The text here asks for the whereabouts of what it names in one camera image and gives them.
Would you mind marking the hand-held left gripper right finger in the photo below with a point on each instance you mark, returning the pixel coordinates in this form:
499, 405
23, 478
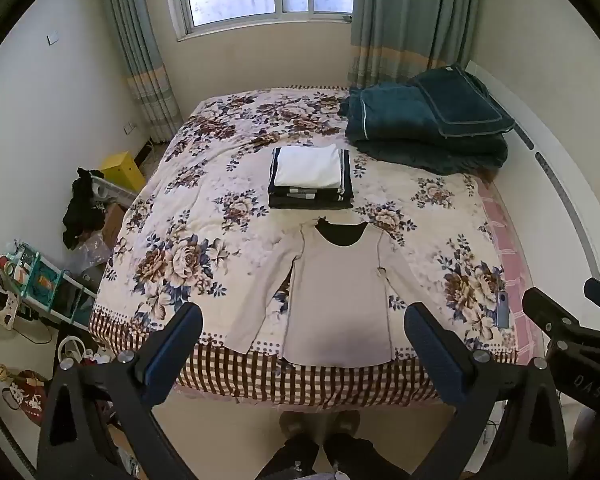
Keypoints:
432, 350

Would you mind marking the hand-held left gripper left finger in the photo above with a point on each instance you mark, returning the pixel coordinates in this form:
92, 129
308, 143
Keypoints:
172, 347

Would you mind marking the beige long-sleeve shirt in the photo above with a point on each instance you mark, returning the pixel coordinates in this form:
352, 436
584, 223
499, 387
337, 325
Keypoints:
337, 300

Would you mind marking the person's right forearm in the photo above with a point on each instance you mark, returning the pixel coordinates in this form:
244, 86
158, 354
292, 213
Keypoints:
597, 440

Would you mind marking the black clothes pile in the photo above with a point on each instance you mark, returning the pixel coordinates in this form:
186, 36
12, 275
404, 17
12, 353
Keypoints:
82, 205

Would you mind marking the blue phone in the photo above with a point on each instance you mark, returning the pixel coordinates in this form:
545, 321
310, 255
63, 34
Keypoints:
503, 312

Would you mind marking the pink bed sheet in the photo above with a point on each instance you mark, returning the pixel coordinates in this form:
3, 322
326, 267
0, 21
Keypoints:
510, 260

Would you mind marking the person's right slipper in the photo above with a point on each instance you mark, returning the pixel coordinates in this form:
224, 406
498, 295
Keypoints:
342, 422

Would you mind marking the person's slipper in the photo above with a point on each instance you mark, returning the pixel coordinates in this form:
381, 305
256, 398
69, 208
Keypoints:
295, 422
342, 422

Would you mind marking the clear plastic bag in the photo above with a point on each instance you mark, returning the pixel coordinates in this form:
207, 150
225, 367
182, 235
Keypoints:
91, 260

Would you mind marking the teal storage cart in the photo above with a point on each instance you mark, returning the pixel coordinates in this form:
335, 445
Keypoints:
55, 292

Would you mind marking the floral quilt bed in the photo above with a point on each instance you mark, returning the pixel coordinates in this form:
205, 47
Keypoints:
205, 220

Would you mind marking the cardboard box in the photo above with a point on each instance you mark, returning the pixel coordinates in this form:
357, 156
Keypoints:
114, 222

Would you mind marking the white headboard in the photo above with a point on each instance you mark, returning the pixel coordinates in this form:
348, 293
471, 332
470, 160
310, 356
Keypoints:
555, 160

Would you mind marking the person's left slipper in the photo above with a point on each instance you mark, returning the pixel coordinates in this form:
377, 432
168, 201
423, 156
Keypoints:
295, 422

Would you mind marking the red patterned bag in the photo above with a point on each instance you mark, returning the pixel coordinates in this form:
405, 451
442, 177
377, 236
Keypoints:
27, 392

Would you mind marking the person's left leg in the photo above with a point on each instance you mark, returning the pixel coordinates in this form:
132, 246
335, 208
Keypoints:
290, 460

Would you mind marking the yellow box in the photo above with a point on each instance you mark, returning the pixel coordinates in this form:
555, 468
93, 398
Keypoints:
125, 170

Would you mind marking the folded black garment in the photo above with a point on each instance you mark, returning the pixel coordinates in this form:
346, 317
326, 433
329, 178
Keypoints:
307, 202

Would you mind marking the folded navy striped garment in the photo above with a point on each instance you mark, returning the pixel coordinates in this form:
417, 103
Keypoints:
346, 175

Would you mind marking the folded teal blanket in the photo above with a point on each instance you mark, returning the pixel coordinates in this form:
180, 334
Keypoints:
395, 135

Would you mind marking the white folded garment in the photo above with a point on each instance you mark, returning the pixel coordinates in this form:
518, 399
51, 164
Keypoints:
307, 167

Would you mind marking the teal pillow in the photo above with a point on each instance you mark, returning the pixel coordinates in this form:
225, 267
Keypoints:
462, 105

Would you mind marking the grey-green striped curtain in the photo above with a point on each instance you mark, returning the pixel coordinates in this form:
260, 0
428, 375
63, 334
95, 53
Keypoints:
140, 50
405, 20

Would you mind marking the wall outlet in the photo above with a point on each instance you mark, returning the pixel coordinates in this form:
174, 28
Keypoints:
130, 128

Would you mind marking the wall switch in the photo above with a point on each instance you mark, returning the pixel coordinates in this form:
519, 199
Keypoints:
52, 38

